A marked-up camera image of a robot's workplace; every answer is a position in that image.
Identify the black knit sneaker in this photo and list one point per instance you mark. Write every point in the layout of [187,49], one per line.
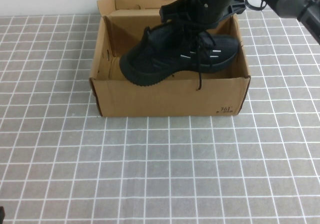
[155,58]

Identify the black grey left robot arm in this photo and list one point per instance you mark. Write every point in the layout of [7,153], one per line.
[2,214]

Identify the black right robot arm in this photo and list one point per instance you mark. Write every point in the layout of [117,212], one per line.
[287,1]

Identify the brown cardboard shoe box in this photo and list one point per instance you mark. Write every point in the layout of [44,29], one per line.
[162,101]

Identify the black zip tie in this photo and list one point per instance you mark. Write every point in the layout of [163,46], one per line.
[306,9]

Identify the grey white-checked tablecloth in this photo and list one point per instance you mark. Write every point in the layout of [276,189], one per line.
[175,171]

